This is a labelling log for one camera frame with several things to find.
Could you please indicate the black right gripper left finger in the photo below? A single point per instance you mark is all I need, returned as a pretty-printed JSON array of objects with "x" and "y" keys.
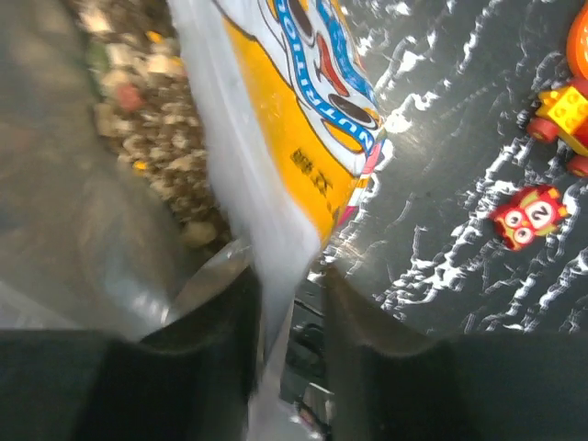
[{"x": 191, "y": 380}]

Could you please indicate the red toy brick vehicle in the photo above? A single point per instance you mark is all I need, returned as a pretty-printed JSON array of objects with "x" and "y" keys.
[{"x": 562, "y": 114}]

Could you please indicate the cat food bag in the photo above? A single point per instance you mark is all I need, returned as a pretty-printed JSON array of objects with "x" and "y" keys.
[{"x": 103, "y": 195}]

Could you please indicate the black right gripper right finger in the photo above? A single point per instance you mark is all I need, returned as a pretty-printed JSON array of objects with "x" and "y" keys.
[{"x": 391, "y": 382}]

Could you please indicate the red number toy block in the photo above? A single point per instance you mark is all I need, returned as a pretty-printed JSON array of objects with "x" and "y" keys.
[{"x": 534, "y": 211}]

